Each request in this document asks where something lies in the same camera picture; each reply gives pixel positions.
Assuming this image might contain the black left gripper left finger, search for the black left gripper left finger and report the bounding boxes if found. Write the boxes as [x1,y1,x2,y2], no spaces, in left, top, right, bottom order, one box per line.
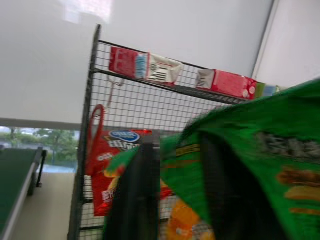
[104,143,161,240]

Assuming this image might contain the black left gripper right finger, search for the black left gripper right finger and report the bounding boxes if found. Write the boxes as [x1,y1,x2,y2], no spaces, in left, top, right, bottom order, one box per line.
[199,136,286,240]

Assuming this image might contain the green chip bag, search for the green chip bag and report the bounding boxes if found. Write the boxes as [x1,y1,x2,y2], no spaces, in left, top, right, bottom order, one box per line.
[103,79,320,240]

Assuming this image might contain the metal rack hook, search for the metal rack hook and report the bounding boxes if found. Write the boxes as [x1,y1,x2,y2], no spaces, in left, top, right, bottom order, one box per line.
[106,74,126,109]

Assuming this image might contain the orange chip bag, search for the orange chip bag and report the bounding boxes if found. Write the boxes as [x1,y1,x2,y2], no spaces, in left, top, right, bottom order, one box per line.
[164,197,216,240]

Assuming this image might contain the red chip bag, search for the red chip bag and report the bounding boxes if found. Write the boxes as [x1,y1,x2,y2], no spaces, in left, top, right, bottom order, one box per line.
[84,103,174,218]

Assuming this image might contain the green and blue carton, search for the green and blue carton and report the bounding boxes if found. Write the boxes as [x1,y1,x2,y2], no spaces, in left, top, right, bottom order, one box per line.
[254,81,288,98]

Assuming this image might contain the red carton with white end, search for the red carton with white end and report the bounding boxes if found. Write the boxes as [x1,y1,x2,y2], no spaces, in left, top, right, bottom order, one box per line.
[195,69,258,101]

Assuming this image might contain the green table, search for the green table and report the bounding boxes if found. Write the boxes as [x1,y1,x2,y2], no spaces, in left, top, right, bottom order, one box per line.
[0,146,48,240]

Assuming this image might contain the white carton with red print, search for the white carton with red print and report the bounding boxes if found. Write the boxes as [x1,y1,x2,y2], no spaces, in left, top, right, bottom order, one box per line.
[145,52,185,85]

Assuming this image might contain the red and blue carton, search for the red and blue carton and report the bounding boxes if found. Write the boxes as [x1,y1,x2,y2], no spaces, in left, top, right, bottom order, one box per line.
[108,46,150,80]

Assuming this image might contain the black wire grid rack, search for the black wire grid rack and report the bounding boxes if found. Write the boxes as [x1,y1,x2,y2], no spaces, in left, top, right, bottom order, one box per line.
[67,24,253,240]

